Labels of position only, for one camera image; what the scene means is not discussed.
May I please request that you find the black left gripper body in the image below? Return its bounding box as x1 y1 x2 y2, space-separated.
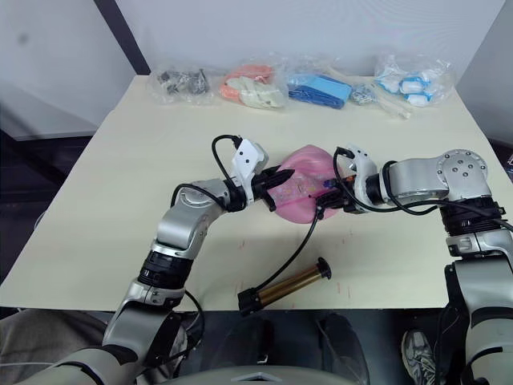
248 168 276 205

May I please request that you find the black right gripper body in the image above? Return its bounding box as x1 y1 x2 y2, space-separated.
338 175 368 216

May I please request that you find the pink printed ball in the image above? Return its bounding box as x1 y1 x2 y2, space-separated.
267 144 341 225

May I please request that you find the gold hand pump with hose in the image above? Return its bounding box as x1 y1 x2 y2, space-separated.
237 192 333 318

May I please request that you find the small bag of silver screws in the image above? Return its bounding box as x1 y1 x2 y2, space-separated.
350 82 378 106

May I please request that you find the white plastic stick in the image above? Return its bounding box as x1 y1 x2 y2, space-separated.
372 87 413 120

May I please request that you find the bag of orange white gloves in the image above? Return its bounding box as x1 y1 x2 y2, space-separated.
218 55 289 111

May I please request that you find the bag of blue cloths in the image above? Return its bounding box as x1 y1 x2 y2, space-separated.
285 55 353 111

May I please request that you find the bag of blue white rolls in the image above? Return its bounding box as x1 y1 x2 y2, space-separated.
373 54 458 108

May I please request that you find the bag of dark metal parts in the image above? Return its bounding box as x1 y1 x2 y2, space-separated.
146 66 216 106

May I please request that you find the dark rounded shape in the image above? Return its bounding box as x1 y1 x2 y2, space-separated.
315 314 370 385

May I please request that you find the grey sneaker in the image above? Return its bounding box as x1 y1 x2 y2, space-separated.
402 329 438 385

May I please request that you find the dark partition panel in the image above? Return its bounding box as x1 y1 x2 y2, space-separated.
460 0 513 142

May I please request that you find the grey trouser leg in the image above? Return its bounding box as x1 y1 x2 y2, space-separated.
0 308 117 367

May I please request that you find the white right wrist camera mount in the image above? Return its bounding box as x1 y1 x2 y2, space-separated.
345 141 380 202

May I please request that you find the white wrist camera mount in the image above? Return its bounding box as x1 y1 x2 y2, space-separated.
230 138 269 204
345 141 380 202

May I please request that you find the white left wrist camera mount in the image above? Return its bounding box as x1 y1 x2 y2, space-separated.
230 138 269 204

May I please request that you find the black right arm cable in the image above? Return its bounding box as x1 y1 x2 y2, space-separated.
333 146 513 232

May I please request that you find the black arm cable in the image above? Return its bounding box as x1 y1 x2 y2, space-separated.
333 146 513 232
171 134 246 213

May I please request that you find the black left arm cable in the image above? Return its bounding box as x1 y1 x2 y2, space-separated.
171 134 246 213

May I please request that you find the dark partition post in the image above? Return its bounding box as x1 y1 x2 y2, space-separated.
94 0 151 76

